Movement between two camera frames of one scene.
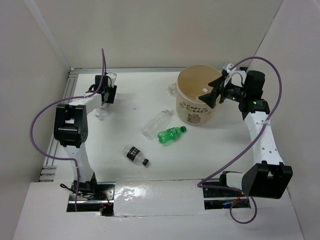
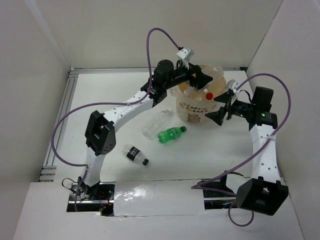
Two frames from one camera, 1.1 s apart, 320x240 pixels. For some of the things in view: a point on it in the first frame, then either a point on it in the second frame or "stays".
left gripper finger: x=105 y=94 → x=201 y=80
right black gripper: x=210 y=98 → x=218 y=116
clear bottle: x=102 y=113 → x=216 y=72
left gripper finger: x=112 y=91 → x=196 y=71
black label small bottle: x=135 y=155 stays
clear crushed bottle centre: x=151 y=129 stays
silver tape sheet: x=158 y=197 stays
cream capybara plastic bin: x=192 y=82 stays
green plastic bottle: x=171 y=134 stays
